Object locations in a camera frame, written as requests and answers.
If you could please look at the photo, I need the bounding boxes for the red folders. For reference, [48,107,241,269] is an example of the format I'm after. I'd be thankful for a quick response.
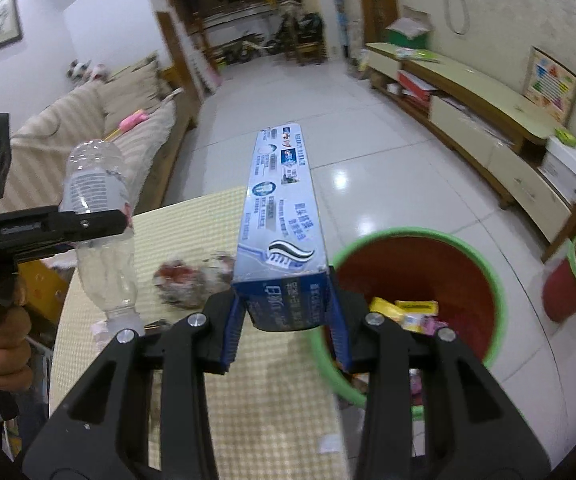
[397,71,439,99]

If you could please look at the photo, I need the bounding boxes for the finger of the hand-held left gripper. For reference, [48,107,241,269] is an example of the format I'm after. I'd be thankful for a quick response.
[0,207,129,262]

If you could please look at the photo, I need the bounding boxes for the yellow orange snack box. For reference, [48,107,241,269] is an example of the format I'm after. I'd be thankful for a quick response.
[395,300,441,334]

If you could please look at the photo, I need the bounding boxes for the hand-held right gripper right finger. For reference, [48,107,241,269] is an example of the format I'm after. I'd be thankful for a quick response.
[324,266,551,480]

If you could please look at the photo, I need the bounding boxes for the green white box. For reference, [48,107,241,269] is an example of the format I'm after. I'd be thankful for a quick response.
[384,6,434,46]

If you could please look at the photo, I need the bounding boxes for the framed star checkers board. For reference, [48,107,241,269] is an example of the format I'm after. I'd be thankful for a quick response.
[522,46,576,126]

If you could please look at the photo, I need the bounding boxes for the beige striped sofa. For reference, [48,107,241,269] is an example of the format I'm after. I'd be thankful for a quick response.
[0,52,189,217]

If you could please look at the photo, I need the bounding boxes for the white paper scrap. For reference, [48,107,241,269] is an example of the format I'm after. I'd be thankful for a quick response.
[318,432,344,454]

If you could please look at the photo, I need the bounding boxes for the blue toothpaste box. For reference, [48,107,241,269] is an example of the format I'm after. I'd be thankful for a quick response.
[231,122,331,332]

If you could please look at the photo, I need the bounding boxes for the beige checkered tablecloth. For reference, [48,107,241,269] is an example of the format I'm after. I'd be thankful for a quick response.
[48,185,369,480]

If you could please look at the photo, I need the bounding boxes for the crumpled silver foil wrapper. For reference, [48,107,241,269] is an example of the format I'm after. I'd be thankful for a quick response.
[153,258,204,307]

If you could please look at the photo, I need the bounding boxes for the wooden chair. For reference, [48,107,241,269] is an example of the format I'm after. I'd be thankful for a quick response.
[295,42,327,66]

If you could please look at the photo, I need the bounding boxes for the pink toy with yellow stick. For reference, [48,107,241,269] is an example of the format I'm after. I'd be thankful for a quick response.
[105,109,149,142]

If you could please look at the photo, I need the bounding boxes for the red bin with green rim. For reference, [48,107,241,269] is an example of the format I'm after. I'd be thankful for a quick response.
[310,226,508,421]
[541,232,576,324]

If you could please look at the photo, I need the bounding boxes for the dark stroller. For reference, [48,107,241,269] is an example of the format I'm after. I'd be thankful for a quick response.
[273,10,327,56]

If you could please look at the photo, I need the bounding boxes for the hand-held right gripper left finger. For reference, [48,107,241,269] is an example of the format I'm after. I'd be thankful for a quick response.
[22,291,242,480]

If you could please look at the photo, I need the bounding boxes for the cream wooden television cabinet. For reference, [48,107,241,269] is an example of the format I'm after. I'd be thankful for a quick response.
[360,42,576,247]

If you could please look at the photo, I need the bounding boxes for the plush toys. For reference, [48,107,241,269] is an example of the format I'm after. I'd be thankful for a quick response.
[68,60,109,84]

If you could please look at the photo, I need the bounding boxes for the yellow wrapper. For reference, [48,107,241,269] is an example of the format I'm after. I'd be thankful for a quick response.
[370,296,403,319]

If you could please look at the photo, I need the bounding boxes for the person's left hand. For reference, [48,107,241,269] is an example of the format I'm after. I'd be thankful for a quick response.
[0,290,35,406]

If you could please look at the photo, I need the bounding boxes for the clear plastic bottle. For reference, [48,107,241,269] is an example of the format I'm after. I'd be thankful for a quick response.
[58,139,147,339]

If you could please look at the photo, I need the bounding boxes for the small bicycle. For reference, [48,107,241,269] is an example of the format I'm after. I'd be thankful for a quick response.
[227,35,279,62]

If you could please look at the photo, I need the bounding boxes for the black hanging cable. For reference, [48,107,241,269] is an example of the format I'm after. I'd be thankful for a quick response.
[442,0,470,36]

